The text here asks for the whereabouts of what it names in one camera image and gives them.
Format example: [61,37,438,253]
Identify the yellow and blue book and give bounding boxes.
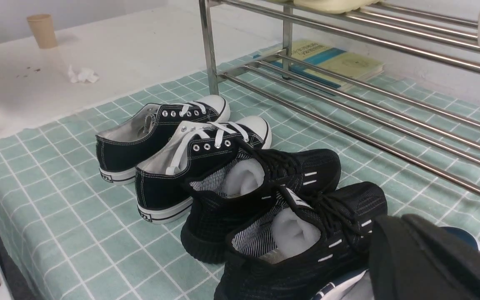
[252,39,385,91]

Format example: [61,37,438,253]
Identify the right yellow slipper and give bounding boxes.
[293,0,382,15]

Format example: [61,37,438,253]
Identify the right navy slip-on shoe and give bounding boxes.
[440,226,480,251]

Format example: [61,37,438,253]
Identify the black knit sneaker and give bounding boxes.
[214,182,388,300]
[180,142,341,264]

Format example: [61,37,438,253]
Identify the steel shoe rack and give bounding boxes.
[198,0,480,208]

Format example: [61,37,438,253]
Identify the brown paper cup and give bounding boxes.
[27,14,58,50]

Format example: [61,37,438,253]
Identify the crumpled white tissue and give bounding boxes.
[67,65,100,83]

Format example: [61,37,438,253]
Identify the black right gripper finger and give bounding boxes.
[368,214,480,300]

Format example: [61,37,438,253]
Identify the black canvas sneaker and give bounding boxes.
[96,95,231,185]
[135,116,272,224]

